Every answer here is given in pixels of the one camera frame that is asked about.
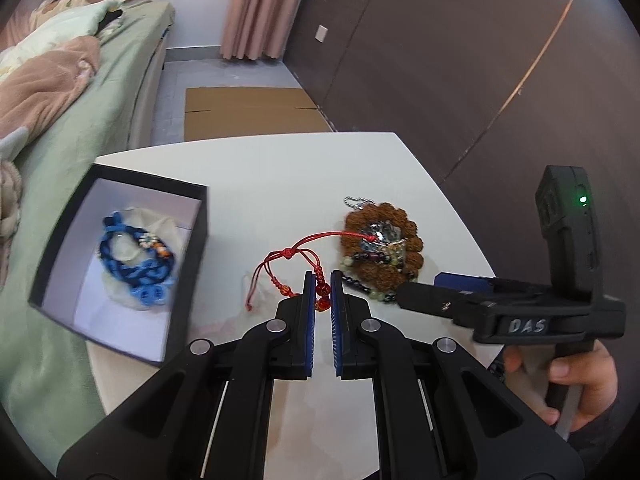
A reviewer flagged red string bracelet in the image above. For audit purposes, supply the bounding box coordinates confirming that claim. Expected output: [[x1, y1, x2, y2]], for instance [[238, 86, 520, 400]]
[[244, 228, 369, 313]]

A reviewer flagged brown wooden bead bracelet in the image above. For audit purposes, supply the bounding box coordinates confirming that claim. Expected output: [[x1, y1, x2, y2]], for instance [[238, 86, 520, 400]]
[[340, 200, 426, 294]]

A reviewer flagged silver chain necklace pile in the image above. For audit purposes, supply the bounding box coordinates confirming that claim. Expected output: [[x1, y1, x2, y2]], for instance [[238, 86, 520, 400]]
[[342, 195, 402, 252]]

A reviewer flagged blue woven bracelet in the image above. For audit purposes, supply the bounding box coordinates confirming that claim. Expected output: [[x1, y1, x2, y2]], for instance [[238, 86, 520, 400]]
[[98, 211, 177, 309]]

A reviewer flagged black jewelry box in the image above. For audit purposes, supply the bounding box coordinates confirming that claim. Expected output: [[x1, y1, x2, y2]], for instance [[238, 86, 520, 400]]
[[29, 164, 208, 365]]

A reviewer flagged person's right hand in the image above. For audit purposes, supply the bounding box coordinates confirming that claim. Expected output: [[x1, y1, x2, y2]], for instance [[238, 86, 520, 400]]
[[502, 340, 618, 432]]

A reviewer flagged green bed sheet mattress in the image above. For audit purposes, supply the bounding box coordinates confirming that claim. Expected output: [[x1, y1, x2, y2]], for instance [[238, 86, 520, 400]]
[[1, 0, 175, 440]]

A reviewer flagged flattened cardboard sheet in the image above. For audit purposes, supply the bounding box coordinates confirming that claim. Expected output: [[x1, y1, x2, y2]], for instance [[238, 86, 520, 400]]
[[183, 87, 331, 142]]

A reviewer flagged pink curtain right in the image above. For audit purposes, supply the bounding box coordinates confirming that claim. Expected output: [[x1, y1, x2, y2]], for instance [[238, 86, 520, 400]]
[[220, 0, 302, 61]]

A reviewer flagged pink duck blanket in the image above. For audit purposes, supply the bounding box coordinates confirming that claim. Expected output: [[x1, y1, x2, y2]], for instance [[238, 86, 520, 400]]
[[1, 36, 100, 280]]

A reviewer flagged light green pillow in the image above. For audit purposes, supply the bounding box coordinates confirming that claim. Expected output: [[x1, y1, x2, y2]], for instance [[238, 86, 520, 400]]
[[1, 0, 120, 80]]

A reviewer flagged white wall socket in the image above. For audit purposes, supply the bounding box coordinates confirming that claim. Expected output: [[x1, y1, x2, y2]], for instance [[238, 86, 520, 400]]
[[314, 25, 328, 44]]

